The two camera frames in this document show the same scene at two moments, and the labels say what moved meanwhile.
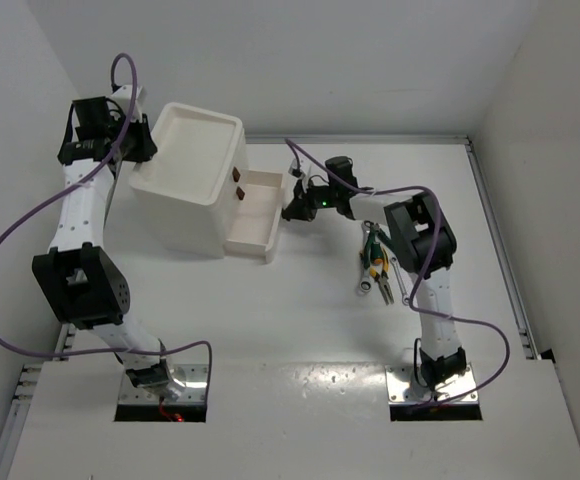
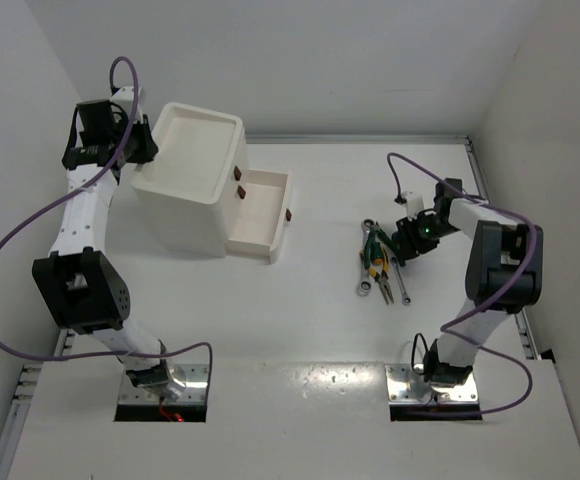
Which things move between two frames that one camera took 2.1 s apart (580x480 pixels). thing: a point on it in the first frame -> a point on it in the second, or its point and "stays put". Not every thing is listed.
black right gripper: [297, 207] -> [408, 240]
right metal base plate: [400, 377] stays put
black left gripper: [147, 148] stays put
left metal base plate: [192, 378] stays put
